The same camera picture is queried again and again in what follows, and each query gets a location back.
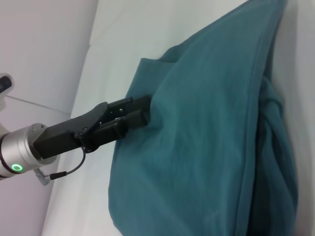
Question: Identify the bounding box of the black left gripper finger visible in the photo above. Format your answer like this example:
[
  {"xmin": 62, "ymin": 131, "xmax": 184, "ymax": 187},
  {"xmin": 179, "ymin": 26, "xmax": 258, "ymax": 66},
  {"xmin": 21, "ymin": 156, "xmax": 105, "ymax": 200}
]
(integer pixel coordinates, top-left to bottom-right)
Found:
[{"xmin": 105, "ymin": 95, "xmax": 152, "ymax": 118}]

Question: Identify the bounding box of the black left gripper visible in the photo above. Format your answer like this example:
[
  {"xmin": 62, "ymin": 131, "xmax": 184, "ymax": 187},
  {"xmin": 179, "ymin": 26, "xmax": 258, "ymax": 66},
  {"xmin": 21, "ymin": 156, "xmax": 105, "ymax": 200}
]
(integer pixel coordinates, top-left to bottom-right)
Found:
[{"xmin": 33, "ymin": 101, "xmax": 150, "ymax": 160}]

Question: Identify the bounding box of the teal T-shirt with FREE print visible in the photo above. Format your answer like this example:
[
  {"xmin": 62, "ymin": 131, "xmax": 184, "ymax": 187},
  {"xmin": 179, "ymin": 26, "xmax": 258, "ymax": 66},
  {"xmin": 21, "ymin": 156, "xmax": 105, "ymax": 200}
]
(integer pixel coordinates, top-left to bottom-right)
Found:
[{"xmin": 108, "ymin": 0, "xmax": 300, "ymax": 236}]

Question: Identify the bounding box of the dark left arm cable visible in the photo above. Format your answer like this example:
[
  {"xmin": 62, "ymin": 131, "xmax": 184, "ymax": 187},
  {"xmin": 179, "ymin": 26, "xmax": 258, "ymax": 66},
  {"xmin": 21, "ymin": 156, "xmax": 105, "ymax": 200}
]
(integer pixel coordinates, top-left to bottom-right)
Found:
[{"xmin": 49, "ymin": 147, "xmax": 87, "ymax": 180}]

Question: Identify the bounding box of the silver left cable socket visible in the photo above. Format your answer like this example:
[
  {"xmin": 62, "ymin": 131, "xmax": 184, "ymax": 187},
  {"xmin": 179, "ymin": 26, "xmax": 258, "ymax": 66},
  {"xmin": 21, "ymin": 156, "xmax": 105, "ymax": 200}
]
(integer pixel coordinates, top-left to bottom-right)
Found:
[{"xmin": 34, "ymin": 168, "xmax": 54, "ymax": 186}]

